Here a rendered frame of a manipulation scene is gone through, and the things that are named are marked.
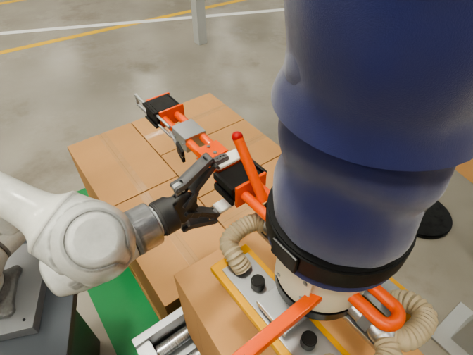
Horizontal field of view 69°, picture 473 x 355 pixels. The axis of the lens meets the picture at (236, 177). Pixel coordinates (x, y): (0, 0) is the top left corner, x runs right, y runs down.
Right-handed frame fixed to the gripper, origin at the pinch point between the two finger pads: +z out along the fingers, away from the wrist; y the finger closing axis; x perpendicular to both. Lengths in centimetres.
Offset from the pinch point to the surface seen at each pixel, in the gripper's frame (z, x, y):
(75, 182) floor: -19, -171, 127
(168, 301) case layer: -17, -20, 73
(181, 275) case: -16.0, -4.3, 32.2
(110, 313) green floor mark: -39, -61, 127
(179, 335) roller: -21, -6, 72
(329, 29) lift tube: -12, 27, -44
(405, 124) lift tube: -8, 34, -38
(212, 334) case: -18.2, 14.0, 32.2
